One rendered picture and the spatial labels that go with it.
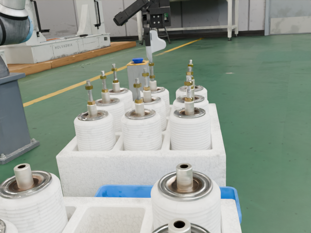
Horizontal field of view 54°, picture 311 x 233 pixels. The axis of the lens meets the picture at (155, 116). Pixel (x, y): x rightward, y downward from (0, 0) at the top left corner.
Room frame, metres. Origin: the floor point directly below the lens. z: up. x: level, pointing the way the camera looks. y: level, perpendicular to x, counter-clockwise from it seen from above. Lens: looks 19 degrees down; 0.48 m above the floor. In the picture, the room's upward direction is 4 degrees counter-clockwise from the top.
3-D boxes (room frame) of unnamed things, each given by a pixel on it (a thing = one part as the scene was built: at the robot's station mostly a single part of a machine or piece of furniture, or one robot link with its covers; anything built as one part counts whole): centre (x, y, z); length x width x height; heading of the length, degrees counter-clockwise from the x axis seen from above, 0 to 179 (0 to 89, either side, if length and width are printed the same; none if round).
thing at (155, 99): (0.81, 0.02, 0.25); 0.08 x 0.08 x 0.01
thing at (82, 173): (0.81, 0.02, 0.09); 0.39 x 0.39 x 0.18; 81
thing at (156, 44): (0.90, -0.02, 0.39); 0.06 x 0.03 x 0.09; 89
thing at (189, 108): (0.67, -0.08, 0.26); 0.02 x 0.02 x 0.03
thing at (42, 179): (0.40, 0.20, 0.25); 0.08 x 0.08 x 0.01
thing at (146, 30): (0.90, 0.01, 0.43); 0.05 x 0.02 x 0.09; 179
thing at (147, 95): (0.81, 0.02, 0.26); 0.02 x 0.02 x 0.03
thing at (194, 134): (0.67, -0.08, 0.16); 0.10 x 0.10 x 0.18
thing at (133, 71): (1.11, 0.05, 0.16); 0.07 x 0.07 x 0.31; 81
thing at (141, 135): (0.69, 0.04, 0.16); 0.10 x 0.10 x 0.18
